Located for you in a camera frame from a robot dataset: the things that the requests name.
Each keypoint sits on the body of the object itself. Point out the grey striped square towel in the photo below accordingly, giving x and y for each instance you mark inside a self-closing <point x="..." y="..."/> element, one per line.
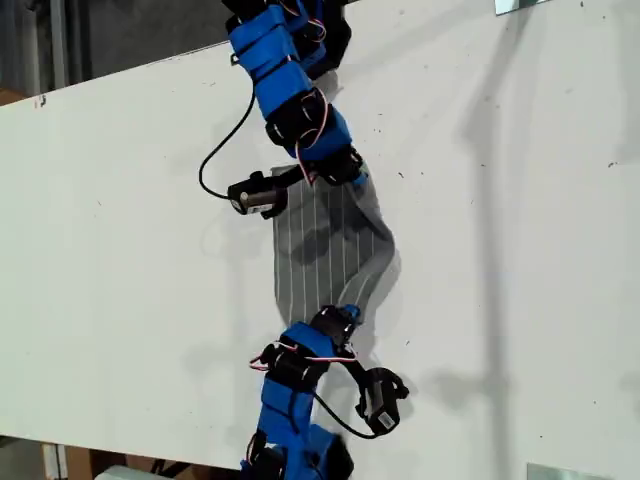
<point x="310" y="240"/>

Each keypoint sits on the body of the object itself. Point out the shiny metal plate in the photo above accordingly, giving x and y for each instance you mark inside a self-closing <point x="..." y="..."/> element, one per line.
<point x="515" y="5"/>

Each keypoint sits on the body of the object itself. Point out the brown cardboard box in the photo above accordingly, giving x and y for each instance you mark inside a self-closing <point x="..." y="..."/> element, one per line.
<point x="115" y="457"/>

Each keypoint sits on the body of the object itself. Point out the grey vertical bar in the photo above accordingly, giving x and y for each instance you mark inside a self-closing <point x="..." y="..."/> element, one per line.
<point x="59" y="40"/>

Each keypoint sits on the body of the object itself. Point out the black camera stalk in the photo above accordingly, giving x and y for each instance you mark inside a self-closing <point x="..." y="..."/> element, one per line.
<point x="357" y="370"/>
<point x="292" y="177"/>

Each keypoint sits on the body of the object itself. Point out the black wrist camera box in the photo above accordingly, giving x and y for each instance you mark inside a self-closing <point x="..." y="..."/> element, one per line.
<point x="382" y="405"/>
<point x="255" y="197"/>

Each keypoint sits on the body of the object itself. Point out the white post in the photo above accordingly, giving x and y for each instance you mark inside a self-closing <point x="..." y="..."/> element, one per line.
<point x="54" y="462"/>

